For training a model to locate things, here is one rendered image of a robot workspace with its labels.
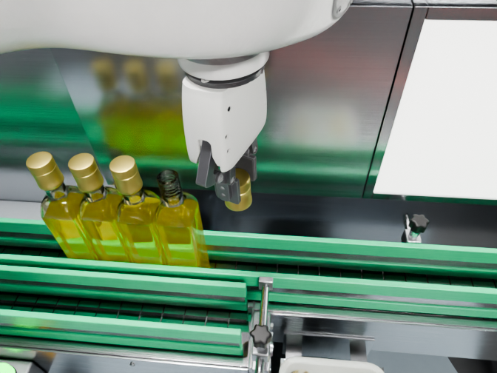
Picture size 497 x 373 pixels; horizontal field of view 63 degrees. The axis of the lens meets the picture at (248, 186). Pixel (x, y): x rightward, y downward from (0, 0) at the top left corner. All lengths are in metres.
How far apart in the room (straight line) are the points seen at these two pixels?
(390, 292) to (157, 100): 0.46
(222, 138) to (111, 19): 0.19
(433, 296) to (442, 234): 0.23
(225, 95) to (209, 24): 0.15
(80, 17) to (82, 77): 0.43
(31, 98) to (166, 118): 0.23
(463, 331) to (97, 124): 0.69
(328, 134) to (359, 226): 0.28
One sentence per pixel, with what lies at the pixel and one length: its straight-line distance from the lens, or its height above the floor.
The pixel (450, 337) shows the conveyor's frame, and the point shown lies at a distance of 0.81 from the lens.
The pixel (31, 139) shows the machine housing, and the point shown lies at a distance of 0.83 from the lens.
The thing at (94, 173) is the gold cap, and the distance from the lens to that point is 0.58.
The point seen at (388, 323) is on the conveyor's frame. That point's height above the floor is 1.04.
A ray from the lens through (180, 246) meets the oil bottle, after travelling 0.63.
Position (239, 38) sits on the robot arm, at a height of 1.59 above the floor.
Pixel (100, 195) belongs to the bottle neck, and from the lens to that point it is 0.61.
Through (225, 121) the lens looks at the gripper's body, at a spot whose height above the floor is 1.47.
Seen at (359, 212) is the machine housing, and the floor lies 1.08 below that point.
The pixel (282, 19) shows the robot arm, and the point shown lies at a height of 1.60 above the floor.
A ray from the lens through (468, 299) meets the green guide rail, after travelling 0.73.
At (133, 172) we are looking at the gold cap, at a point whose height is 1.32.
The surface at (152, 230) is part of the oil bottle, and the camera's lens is 0.61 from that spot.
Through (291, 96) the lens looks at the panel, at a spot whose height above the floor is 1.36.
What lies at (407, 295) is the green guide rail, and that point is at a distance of 0.70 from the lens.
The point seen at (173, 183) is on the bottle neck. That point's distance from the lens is 0.54.
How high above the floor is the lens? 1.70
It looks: 47 degrees down
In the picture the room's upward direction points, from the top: 3 degrees counter-clockwise
